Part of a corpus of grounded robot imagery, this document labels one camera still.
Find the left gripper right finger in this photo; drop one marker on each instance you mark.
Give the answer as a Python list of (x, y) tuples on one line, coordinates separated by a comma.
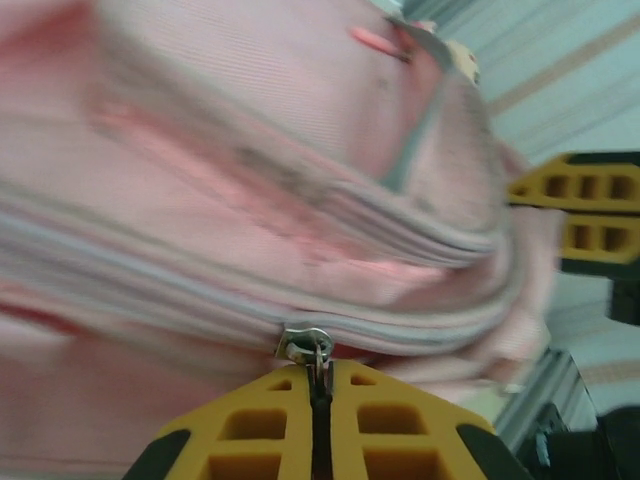
[(415, 425)]

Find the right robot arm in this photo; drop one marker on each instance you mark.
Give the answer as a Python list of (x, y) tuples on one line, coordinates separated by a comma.
[(600, 445)]

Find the aluminium rail frame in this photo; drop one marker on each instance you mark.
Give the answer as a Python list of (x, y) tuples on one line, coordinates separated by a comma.
[(545, 390)]

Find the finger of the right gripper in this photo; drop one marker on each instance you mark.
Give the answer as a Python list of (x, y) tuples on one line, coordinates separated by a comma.
[(580, 182), (600, 242)]

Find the pink school backpack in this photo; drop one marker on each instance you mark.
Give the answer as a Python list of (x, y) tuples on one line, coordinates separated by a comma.
[(225, 175)]

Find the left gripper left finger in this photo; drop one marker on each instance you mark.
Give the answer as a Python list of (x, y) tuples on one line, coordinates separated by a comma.
[(240, 430)]

